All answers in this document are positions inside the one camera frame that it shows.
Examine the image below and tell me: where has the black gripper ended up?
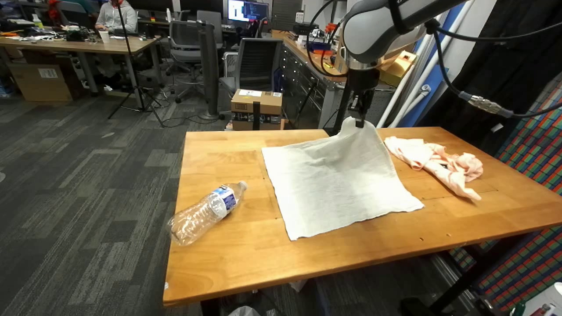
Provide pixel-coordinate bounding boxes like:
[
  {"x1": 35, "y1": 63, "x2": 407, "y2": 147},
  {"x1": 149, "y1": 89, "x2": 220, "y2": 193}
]
[{"x1": 348, "y1": 67, "x2": 378, "y2": 130}]

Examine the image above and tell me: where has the white terry towel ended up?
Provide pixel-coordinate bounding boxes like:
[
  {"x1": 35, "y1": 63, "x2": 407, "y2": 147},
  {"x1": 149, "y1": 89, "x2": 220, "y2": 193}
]
[{"x1": 260, "y1": 116, "x2": 427, "y2": 242}]

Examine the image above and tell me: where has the grey drawer cabinet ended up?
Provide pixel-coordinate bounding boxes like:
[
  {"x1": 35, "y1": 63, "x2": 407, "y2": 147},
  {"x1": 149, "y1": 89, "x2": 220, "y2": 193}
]
[{"x1": 279, "y1": 38, "x2": 348, "y2": 132}]

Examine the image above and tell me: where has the blue board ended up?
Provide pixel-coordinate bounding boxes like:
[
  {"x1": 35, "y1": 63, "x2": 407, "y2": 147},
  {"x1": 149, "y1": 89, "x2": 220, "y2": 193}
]
[{"x1": 399, "y1": 0, "x2": 471, "y2": 128}]

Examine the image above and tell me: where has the pink crumpled shirt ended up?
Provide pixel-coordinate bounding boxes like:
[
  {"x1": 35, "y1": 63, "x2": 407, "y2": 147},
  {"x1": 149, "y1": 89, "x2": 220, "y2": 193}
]
[{"x1": 383, "y1": 135, "x2": 486, "y2": 204}]

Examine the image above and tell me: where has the dark monitor screen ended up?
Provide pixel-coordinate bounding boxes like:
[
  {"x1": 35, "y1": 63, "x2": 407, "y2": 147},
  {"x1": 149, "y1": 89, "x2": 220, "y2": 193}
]
[{"x1": 235, "y1": 37, "x2": 285, "y2": 93}]

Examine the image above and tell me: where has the black curtain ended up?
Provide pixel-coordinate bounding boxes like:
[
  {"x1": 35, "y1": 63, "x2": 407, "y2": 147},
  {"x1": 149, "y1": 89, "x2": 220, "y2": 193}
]
[{"x1": 420, "y1": 0, "x2": 562, "y2": 154}]

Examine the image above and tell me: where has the lit computer monitor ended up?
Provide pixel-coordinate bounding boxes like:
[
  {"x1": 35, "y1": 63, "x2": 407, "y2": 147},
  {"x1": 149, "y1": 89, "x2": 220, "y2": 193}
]
[{"x1": 227, "y1": 0, "x2": 272, "y2": 24}]

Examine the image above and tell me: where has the multicoloured woven cloth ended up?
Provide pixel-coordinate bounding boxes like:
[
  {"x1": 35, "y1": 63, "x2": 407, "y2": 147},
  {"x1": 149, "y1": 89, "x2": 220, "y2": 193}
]
[{"x1": 450, "y1": 74, "x2": 562, "y2": 314}]

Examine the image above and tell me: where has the clear plastic water bottle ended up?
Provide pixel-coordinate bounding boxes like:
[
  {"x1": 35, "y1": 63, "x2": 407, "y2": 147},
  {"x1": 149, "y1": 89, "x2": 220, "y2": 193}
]
[{"x1": 167, "y1": 179, "x2": 249, "y2": 247}]

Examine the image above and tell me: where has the grey office chair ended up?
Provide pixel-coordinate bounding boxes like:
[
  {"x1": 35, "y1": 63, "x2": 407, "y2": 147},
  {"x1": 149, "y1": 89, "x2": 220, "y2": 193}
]
[{"x1": 167, "y1": 19, "x2": 220, "y2": 102}]

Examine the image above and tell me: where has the black tripod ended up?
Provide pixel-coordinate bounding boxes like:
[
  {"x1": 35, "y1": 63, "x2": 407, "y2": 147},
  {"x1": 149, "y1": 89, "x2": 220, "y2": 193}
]
[{"x1": 107, "y1": 0, "x2": 167, "y2": 128}]

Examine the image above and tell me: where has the seated person white shirt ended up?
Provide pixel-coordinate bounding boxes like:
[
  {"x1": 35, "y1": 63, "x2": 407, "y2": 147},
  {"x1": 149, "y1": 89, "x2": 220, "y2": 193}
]
[{"x1": 93, "y1": 0, "x2": 140, "y2": 35}]

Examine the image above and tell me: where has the wooden office desk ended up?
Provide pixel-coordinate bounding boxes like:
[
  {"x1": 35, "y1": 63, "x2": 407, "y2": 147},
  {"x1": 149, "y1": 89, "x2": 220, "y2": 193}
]
[{"x1": 0, "y1": 33, "x2": 163, "y2": 96}]

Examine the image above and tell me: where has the cardboard box with label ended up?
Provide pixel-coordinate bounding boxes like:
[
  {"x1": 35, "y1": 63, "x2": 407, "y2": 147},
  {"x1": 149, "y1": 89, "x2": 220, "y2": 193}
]
[{"x1": 7, "y1": 60, "x2": 76, "y2": 107}]

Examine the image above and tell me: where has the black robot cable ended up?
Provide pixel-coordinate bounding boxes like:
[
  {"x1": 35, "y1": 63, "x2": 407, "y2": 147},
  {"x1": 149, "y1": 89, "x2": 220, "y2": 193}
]
[{"x1": 304, "y1": 0, "x2": 562, "y2": 119}]

